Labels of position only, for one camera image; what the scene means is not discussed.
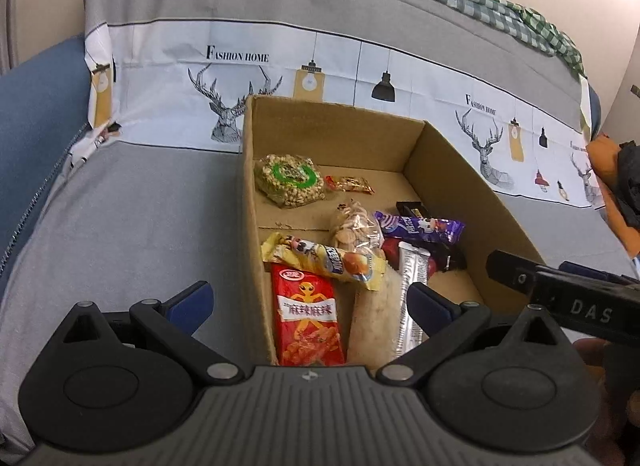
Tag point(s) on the peanut snack bag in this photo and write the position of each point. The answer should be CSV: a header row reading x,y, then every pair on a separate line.
x,y
289,181

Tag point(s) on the deer print sofa cover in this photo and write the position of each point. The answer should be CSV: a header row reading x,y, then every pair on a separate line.
x,y
149,202

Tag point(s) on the red spicy snack packet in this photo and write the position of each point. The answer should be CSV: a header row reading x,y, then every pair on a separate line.
x,y
306,328

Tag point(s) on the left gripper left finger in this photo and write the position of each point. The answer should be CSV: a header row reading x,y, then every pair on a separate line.
x,y
168,327

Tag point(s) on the clear bag of cookies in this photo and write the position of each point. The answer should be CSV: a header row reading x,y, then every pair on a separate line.
x,y
354,229

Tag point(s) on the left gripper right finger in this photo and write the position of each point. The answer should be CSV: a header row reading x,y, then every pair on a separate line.
x,y
450,328

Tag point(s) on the dark chocolate bar packet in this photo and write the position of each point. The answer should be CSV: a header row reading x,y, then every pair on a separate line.
x,y
412,209

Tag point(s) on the purple candy wrapper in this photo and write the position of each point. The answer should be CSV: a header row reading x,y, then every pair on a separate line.
x,y
431,230

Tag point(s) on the blue sofa cushion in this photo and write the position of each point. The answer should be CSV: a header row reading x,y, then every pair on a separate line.
x,y
44,105

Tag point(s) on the yellow snack bar packet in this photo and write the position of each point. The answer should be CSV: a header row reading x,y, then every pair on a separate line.
x,y
364,267

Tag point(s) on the black jacket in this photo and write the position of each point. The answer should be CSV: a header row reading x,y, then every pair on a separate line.
x,y
628,183

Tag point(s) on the orange cushion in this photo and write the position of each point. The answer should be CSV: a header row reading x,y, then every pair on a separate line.
x,y
603,154

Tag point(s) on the cardboard box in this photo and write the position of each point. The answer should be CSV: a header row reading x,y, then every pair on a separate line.
x,y
402,159

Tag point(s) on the right hand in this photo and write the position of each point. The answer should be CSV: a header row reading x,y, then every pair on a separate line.
x,y
614,438

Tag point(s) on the small orange candy packet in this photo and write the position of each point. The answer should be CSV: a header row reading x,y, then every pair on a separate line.
x,y
344,183

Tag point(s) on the beige wrapped roll packet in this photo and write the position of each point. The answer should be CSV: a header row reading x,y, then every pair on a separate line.
x,y
375,324

